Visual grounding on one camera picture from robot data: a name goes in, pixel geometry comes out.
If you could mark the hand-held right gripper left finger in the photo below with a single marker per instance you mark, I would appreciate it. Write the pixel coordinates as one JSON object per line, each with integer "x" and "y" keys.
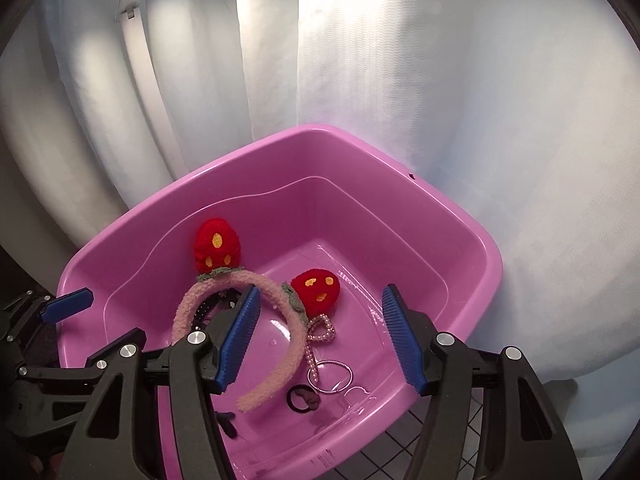
{"x": 237, "y": 340}

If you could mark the white sheer curtain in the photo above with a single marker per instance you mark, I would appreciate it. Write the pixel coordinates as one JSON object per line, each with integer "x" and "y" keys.
{"x": 475, "y": 85}

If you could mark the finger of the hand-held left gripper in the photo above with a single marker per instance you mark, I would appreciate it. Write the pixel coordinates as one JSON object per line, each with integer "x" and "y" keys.
{"x": 100, "y": 360}
{"x": 67, "y": 305}

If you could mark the pink strawberry headband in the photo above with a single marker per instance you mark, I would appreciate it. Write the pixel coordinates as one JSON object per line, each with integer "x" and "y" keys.
{"x": 295, "y": 325}

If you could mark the cream curtain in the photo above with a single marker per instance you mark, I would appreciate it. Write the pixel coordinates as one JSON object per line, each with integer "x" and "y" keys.
{"x": 200, "y": 70}

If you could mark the pink plastic basin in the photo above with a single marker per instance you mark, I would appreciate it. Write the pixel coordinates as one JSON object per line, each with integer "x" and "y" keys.
{"x": 390, "y": 240}

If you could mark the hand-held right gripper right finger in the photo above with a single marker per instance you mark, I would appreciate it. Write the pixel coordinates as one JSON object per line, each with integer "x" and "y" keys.
{"x": 405, "y": 340}

